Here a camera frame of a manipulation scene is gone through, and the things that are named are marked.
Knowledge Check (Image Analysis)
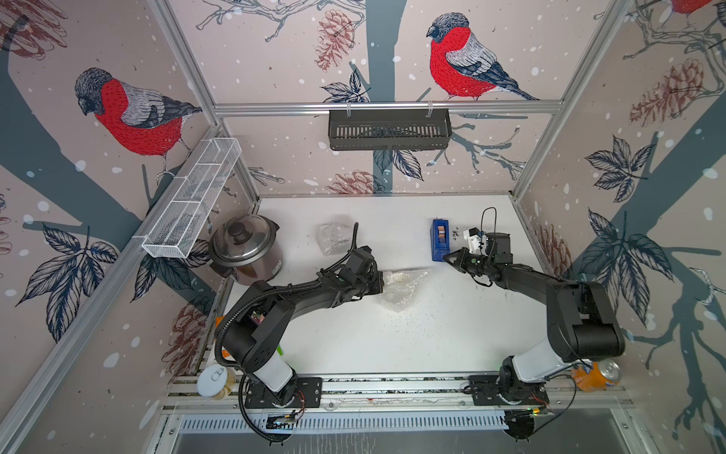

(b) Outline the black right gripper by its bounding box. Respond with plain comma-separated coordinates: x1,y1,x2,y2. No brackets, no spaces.
443,247,495,276

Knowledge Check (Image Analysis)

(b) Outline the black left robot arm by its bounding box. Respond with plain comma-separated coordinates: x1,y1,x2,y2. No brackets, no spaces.
214,246,384,400

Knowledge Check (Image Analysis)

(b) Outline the orange soda can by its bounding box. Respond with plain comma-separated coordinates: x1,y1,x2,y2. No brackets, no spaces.
571,359,622,393

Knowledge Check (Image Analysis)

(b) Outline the small circuit board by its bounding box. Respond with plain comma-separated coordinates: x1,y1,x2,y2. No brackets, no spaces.
266,414,298,431

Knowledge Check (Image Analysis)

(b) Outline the steel rice cooker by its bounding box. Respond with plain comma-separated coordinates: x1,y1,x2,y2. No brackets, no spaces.
208,214,284,286

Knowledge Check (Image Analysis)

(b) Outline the orange snack packet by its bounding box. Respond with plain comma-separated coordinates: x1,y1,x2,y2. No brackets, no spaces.
214,315,233,361

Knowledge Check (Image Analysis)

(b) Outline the black hanging wire basket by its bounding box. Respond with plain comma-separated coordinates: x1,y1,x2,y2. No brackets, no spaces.
328,109,452,151

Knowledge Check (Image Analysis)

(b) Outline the bubble wrap sheet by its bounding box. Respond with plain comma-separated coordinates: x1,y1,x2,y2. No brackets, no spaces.
378,269,430,312
316,216,354,257

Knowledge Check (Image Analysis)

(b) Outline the white mesh wall shelf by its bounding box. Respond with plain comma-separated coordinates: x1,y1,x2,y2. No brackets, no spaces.
142,137,241,258

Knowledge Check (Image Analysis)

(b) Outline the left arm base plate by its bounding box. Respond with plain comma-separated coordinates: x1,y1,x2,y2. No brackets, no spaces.
242,376,323,409

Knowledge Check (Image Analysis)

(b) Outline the blue tape dispenser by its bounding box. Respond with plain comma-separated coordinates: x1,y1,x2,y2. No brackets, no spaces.
430,219,451,262

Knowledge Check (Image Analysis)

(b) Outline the aluminium mounting rail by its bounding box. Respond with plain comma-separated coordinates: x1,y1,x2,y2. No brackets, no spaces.
163,371,633,412

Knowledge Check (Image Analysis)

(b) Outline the black corrugated cable conduit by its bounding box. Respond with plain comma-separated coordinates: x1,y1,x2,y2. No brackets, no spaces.
214,277,319,364

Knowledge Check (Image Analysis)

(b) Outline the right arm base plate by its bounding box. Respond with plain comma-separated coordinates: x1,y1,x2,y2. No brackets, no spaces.
461,374,549,407

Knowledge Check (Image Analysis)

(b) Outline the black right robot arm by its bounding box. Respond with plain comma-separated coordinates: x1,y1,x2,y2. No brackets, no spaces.
444,232,625,401

